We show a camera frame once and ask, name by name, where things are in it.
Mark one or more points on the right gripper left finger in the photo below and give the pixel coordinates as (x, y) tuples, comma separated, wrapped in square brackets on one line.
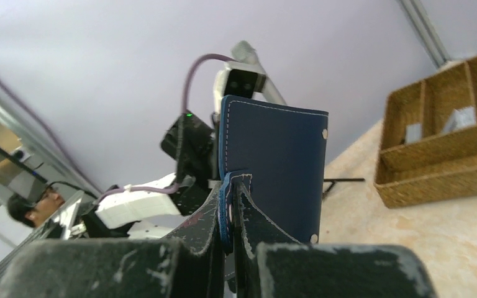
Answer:
[(188, 262)]

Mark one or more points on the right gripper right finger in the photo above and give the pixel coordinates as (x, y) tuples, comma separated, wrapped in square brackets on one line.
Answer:
[(269, 263)]

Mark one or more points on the navy blue card holder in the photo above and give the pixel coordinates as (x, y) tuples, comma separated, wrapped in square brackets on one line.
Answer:
[(278, 152)]

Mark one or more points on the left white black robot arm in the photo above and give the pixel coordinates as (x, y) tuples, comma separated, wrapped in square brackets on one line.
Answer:
[(126, 211)]

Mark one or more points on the silver card in tray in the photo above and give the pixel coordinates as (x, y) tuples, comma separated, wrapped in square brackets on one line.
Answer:
[(459, 119)]

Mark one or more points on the person with glasses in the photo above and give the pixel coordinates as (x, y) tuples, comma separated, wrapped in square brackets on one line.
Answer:
[(34, 213)]

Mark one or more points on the woven brown divided tray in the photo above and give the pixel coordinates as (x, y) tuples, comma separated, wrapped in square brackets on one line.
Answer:
[(439, 166)]

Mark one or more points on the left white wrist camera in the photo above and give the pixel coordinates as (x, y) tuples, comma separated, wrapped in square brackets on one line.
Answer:
[(237, 79)]

